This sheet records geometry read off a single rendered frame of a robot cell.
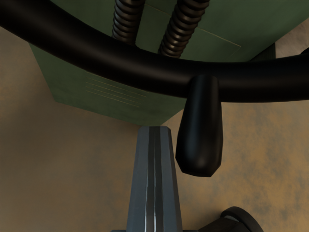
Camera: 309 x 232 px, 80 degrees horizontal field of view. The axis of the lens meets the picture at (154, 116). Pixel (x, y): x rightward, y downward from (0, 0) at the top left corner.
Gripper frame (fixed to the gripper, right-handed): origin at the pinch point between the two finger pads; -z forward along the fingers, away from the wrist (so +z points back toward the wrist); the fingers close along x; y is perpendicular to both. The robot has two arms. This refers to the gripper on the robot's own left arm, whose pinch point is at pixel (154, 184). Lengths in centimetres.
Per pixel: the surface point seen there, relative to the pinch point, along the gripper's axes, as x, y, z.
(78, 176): -29, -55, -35
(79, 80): -22, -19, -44
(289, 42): 23.1, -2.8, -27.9
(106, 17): -8.1, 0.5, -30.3
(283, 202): 68, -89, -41
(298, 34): 26.0, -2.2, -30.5
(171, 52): 1.7, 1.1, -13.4
